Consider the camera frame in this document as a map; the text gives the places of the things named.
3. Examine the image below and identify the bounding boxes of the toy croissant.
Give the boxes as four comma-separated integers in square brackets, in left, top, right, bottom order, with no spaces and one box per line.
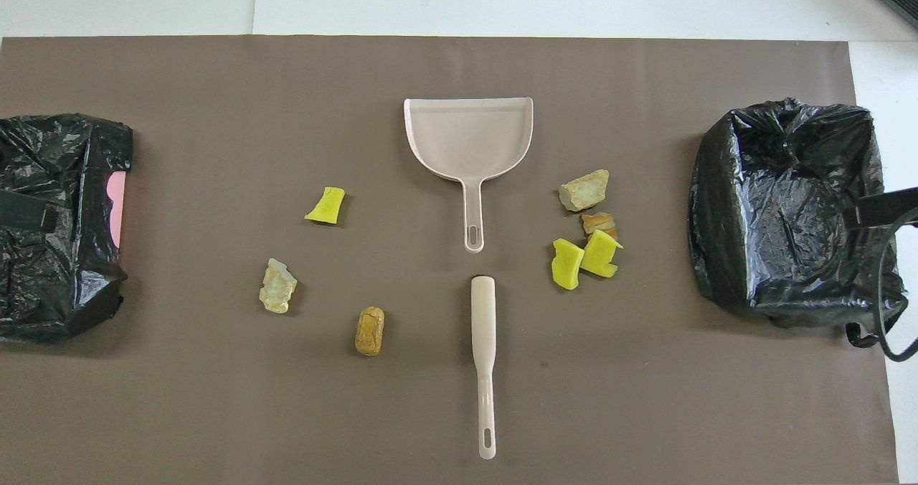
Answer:
[259,258,298,315]
[580,212,619,240]

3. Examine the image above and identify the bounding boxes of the yellow green scouring sponge piece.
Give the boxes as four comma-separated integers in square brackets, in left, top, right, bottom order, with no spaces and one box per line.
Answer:
[304,187,346,225]
[551,237,586,291]
[579,229,623,279]

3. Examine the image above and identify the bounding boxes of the brown toy bread roll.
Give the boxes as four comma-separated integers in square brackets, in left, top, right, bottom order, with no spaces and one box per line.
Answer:
[355,306,386,357]

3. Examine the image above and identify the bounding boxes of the beige hand brush black bristles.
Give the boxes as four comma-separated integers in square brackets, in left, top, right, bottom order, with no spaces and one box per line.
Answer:
[470,276,498,461]

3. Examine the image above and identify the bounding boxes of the beige plastic dustpan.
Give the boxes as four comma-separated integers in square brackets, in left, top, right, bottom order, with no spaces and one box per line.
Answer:
[403,98,534,254]

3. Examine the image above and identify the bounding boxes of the black plastic trash bag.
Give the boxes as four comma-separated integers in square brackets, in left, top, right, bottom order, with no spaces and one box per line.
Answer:
[0,114,134,343]
[687,98,909,348]

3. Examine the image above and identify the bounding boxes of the pink plastic bin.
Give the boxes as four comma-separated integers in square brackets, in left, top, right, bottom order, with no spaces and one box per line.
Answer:
[108,171,127,249]

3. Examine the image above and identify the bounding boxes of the brown table mat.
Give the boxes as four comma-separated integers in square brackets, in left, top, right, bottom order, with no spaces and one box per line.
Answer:
[0,35,899,485]

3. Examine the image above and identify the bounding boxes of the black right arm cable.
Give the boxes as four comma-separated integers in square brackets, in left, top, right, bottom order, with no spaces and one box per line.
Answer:
[876,209,918,362]

